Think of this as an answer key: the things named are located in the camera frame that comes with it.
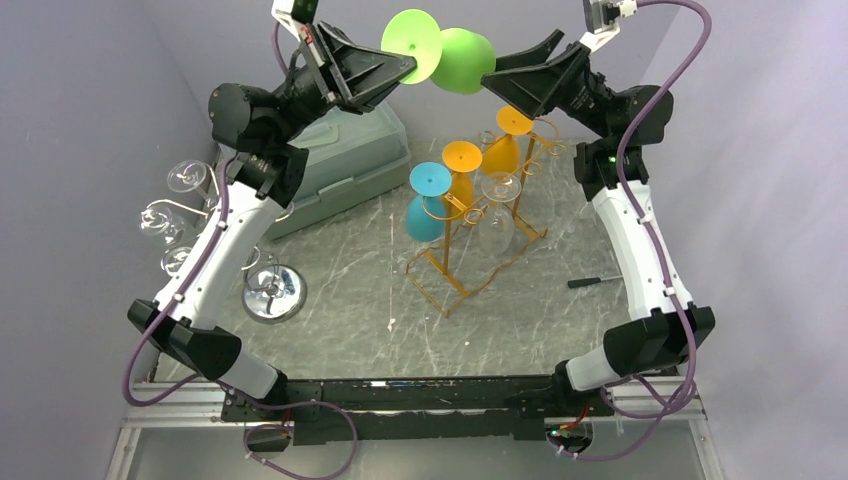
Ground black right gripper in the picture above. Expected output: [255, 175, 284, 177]
[478, 29, 615, 141]

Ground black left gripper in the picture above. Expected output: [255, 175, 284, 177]
[269, 20, 418, 145]

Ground green wine glass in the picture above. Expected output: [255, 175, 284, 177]
[380, 9, 496, 95]

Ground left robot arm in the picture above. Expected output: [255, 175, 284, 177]
[128, 22, 417, 420]

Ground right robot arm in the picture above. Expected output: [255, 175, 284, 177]
[481, 30, 715, 415]

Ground orange wine glass rear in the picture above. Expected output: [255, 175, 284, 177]
[481, 106, 533, 175]

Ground orange wine glass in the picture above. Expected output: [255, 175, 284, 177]
[481, 106, 533, 175]
[442, 140, 483, 207]

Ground orange wine glass front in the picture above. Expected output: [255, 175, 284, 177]
[442, 140, 483, 207]

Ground blue wine glass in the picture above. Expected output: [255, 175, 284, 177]
[405, 162, 452, 242]

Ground clear wine glass front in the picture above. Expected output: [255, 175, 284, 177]
[477, 171, 522, 256]

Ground clear glass on stand upper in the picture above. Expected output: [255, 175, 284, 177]
[166, 160, 211, 193]

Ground clear glass on stand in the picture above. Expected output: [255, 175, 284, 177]
[160, 244, 193, 277]
[166, 160, 211, 193]
[137, 203, 194, 248]

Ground clear glass on stand middle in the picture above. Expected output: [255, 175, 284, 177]
[137, 203, 194, 248]

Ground clear glass on stand lower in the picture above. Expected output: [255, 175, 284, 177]
[160, 244, 193, 277]

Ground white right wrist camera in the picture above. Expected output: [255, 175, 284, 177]
[579, 0, 638, 53]

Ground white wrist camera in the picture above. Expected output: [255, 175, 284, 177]
[271, 0, 319, 38]
[579, 0, 638, 53]

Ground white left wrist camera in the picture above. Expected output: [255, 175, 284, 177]
[271, 0, 319, 38]

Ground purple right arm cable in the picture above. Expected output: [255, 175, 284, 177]
[546, 0, 715, 464]

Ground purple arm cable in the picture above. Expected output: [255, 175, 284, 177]
[546, 0, 715, 464]
[121, 19, 299, 408]

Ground gold wire glass rack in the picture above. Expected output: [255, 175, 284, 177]
[404, 122, 566, 316]

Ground black handled hammer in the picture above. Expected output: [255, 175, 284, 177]
[567, 275, 622, 289]

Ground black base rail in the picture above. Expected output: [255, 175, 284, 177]
[221, 375, 613, 448]

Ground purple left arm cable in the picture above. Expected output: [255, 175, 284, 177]
[121, 19, 299, 408]

